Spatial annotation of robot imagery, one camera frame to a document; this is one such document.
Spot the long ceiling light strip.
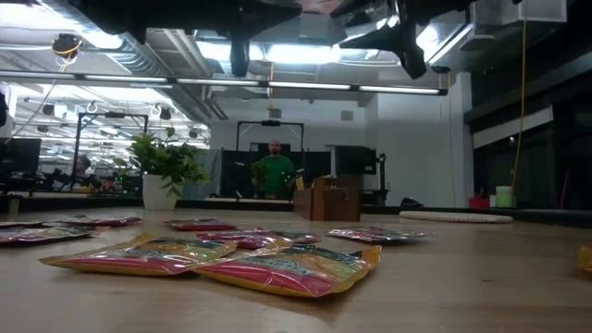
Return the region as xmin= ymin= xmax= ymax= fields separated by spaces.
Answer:
xmin=0 ymin=70 xmax=449 ymax=96

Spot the black floor stand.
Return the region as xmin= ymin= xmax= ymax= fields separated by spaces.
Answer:
xmin=376 ymin=152 xmax=390 ymax=205

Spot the black yellow ceiling cable reel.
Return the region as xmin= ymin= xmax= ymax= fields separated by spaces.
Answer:
xmin=49 ymin=32 xmax=85 ymax=62

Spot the black gantry frame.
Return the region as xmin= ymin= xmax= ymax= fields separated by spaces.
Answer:
xmin=235 ymin=119 xmax=305 ymax=200

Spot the black wall screen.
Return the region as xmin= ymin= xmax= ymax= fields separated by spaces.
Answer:
xmin=333 ymin=145 xmax=378 ymax=176

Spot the black robot station frame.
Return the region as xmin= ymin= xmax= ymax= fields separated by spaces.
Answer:
xmin=71 ymin=112 xmax=150 ymax=193

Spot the green plant in white pot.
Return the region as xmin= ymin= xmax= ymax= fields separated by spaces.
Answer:
xmin=113 ymin=127 xmax=212 ymax=212

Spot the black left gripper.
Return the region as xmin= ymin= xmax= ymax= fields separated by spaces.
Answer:
xmin=152 ymin=0 xmax=302 ymax=38

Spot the person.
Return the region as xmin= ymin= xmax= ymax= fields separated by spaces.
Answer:
xmin=73 ymin=154 xmax=96 ymax=186
xmin=252 ymin=140 xmax=297 ymax=201

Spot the pale green cup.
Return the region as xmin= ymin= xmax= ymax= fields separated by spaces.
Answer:
xmin=495 ymin=184 xmax=515 ymax=208

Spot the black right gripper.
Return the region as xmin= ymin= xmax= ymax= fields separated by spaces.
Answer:
xmin=330 ymin=0 xmax=468 ymax=52

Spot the black computer monitor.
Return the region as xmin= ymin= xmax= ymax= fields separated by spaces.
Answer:
xmin=0 ymin=137 xmax=43 ymax=176

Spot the yellow hanging cable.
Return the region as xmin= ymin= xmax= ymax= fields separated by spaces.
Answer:
xmin=511 ymin=8 xmax=528 ymax=186

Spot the black partition panel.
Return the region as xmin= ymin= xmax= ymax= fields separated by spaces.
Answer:
xmin=220 ymin=148 xmax=332 ymax=199

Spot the small dark green plant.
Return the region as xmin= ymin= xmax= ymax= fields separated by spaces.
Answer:
xmin=252 ymin=160 xmax=270 ymax=184

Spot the brown wooden tea organizer box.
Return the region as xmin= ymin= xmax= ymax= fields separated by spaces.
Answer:
xmin=293 ymin=175 xmax=363 ymax=222

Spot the red stick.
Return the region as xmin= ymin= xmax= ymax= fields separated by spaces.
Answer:
xmin=559 ymin=169 xmax=571 ymax=209

